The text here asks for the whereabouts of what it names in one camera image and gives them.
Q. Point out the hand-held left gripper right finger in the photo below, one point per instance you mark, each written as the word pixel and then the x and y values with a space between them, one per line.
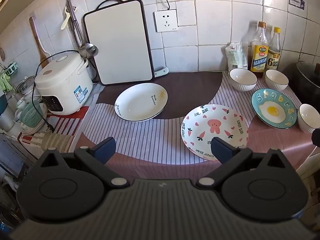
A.
pixel 221 150

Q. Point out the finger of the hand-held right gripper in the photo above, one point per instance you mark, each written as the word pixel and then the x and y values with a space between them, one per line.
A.
pixel 317 136

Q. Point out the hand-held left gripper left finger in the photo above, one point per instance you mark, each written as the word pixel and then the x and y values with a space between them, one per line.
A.
pixel 106 150

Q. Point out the small white bowl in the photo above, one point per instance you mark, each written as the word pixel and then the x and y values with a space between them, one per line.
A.
pixel 308 117
pixel 276 80

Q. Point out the pink rabbit print plate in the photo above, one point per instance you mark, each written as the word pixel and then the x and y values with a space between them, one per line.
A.
pixel 212 125

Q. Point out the blue fried egg plate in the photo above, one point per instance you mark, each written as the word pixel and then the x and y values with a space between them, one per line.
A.
pixel 272 110

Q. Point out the striped pink brown tablecloth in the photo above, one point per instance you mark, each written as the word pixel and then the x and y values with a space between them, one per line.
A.
pixel 150 140

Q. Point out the red striped mat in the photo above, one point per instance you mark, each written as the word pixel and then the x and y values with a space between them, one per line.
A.
pixel 67 125

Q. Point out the black pot with lid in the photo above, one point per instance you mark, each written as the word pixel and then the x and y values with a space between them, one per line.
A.
pixel 307 80

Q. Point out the white sun print plate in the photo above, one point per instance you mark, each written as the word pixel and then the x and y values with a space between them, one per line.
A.
pixel 140 102

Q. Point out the large ribbed white bowl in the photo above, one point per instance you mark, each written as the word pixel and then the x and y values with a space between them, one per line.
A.
pixel 242 80

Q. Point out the white rice cooker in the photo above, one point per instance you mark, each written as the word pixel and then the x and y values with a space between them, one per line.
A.
pixel 62 80

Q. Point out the clear vinegar bottle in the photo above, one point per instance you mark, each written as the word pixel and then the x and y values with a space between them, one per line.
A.
pixel 273 57

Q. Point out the white salt packet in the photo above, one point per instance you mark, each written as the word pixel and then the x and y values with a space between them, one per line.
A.
pixel 236 57

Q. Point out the amber cooking wine bottle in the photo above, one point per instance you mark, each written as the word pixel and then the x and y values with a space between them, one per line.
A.
pixel 260 55

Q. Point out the steel ladle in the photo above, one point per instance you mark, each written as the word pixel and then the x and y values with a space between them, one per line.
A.
pixel 88 50

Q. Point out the glass lid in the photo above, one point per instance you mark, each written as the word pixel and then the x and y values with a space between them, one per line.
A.
pixel 25 85

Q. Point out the white cutting board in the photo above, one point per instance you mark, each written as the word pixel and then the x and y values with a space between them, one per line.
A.
pixel 117 45

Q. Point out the green cloth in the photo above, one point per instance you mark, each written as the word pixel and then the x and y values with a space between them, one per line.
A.
pixel 5 82

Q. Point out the wooden spatula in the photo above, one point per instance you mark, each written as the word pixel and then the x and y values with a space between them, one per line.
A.
pixel 40 47

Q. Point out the white peeler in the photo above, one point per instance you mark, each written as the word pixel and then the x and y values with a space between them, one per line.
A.
pixel 65 21

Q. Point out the dark wall sticker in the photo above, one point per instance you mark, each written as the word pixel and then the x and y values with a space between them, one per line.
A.
pixel 296 3

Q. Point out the white wall socket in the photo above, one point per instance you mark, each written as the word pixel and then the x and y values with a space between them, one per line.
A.
pixel 165 21

